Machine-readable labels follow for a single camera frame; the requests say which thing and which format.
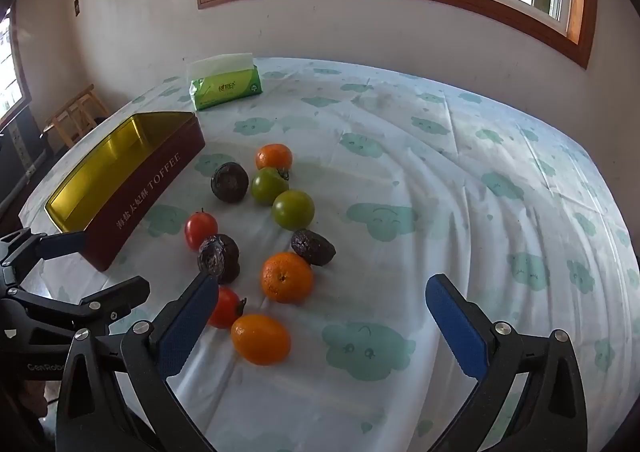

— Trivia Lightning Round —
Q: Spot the wrinkled dark passion fruit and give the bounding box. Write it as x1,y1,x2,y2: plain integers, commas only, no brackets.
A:
197,234,241,284

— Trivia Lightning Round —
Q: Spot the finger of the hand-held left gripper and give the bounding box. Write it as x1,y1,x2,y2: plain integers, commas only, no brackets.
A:
0,229,94,283
7,275,151,335

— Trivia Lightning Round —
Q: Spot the large round mandarin orange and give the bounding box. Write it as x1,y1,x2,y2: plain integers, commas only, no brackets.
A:
260,252,315,305

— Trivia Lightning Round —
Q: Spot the red and gold tin box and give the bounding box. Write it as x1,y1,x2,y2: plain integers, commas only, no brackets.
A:
44,110,206,273

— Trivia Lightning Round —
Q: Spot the red tomato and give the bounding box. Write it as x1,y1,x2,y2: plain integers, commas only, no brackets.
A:
207,286,247,329
184,209,219,251

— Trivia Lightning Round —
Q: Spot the dark cabinet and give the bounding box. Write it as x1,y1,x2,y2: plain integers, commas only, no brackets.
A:
0,106,53,217

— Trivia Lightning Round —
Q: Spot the green tissue pack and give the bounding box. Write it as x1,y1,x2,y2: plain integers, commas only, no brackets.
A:
186,53,264,111

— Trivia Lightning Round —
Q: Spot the smooth dark passion fruit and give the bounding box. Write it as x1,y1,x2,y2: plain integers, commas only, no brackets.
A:
210,162,250,204

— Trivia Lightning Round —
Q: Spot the small round orange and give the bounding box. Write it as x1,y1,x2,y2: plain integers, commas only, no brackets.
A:
255,144,293,171

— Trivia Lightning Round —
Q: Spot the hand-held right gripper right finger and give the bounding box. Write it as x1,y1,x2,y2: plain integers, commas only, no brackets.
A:
425,273,588,452

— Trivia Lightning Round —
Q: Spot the green tomato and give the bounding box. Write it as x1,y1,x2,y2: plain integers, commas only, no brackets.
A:
272,189,316,231
251,167,290,206

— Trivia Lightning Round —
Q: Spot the oval dark passion fruit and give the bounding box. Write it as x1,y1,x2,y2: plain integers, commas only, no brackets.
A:
291,229,337,267

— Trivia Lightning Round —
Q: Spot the light wooden chair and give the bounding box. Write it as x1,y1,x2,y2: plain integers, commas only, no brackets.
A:
45,84,111,149

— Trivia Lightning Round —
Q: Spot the oval orange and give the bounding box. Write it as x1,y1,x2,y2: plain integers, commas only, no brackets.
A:
230,314,292,366

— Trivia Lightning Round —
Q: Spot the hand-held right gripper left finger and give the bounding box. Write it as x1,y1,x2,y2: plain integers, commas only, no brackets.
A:
56,272,221,452

